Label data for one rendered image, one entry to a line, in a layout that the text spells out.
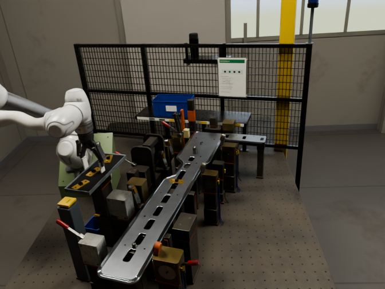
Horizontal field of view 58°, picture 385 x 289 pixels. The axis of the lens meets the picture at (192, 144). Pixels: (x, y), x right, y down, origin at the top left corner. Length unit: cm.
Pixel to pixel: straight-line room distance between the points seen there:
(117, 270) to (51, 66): 375
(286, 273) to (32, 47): 408
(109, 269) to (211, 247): 66
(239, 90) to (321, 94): 225
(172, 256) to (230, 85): 162
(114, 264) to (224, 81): 168
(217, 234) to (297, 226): 46
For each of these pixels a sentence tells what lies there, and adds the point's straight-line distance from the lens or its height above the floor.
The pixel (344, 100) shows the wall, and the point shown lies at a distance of 495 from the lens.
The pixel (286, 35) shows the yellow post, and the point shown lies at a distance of 262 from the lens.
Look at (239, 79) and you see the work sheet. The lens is 270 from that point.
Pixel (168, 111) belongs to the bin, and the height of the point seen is 108.
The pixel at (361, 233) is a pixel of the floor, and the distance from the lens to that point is 332.
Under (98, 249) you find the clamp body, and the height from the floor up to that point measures 104.
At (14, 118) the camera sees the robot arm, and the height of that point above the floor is 148.
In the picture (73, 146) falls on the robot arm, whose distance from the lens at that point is 228.
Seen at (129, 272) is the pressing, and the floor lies 100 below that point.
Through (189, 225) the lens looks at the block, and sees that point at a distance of 161.
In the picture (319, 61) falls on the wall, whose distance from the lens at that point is 468.
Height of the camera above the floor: 206
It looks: 27 degrees down
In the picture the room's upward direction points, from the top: 4 degrees counter-clockwise
